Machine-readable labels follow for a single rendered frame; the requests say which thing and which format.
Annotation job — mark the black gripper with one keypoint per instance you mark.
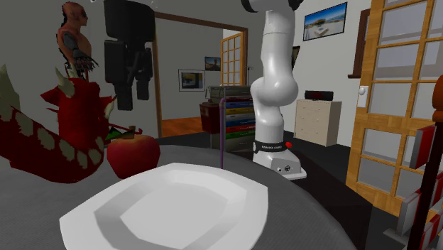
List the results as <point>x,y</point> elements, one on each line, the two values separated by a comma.
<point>128,20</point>

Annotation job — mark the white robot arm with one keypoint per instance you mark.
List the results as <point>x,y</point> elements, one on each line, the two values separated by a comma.
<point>275,90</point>

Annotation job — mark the red dragon figure with rider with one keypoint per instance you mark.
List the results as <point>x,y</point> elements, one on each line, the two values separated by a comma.
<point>74,114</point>

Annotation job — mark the red apple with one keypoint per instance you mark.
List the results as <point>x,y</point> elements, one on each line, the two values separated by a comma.
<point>133,155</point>

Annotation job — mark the dark red cabinet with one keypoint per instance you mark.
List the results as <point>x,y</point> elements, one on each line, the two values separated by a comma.
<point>208,117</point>

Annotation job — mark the small wooden glass door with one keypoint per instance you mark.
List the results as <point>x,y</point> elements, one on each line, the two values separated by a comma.
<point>232,59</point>

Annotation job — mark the thin purple pole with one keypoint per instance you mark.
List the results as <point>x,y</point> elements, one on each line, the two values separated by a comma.
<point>221,138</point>

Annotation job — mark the cart with coloured drawers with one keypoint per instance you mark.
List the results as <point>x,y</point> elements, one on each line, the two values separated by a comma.
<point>238,119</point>

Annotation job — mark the white plate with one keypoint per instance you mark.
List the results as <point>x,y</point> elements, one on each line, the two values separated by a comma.
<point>173,211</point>

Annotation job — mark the grey round table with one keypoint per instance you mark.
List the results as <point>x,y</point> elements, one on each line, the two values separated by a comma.
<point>38,211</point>

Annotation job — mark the cream chest of drawers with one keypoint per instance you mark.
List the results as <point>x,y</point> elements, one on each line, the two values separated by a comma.
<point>316,121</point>

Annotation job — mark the wooden door with glass panes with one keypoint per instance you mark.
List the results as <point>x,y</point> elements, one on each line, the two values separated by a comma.
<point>360,121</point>

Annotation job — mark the red grey toy with pole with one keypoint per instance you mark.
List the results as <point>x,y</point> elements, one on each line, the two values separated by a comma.
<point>420,194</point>

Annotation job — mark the yellow wall picture white frame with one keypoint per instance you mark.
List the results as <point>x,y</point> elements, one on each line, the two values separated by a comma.
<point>191,80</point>

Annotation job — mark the small dark wall picture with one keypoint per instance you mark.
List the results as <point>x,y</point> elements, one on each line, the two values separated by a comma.
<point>212,63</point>

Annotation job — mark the blue landscape wall picture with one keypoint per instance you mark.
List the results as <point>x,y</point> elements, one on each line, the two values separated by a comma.
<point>325,21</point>

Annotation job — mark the brown window frame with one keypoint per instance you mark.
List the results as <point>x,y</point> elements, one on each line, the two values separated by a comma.
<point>360,45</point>

